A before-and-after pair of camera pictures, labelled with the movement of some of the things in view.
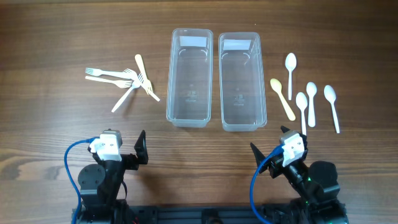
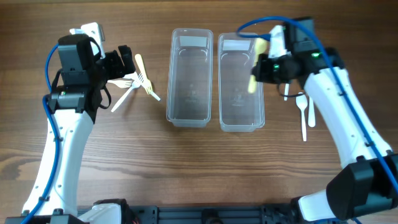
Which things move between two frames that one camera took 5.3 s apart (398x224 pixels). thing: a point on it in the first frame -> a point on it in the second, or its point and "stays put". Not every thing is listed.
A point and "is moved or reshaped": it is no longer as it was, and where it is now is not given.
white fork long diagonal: x=135 y=85 stays put
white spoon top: x=290 y=63 is moved or reshaped
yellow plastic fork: x=146 y=83 stays put
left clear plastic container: x=189 y=104 stays put
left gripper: x=126 y=160 -> x=117 y=62
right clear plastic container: x=241 y=81 stays put
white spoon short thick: x=311 y=89 stays put
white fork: x=140 y=80 -> x=135 y=76
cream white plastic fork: x=120 y=83 stays put
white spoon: x=301 y=100 stays put
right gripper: x=277 y=166 -> x=262 y=70
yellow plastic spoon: x=277 y=87 -> x=261 y=46
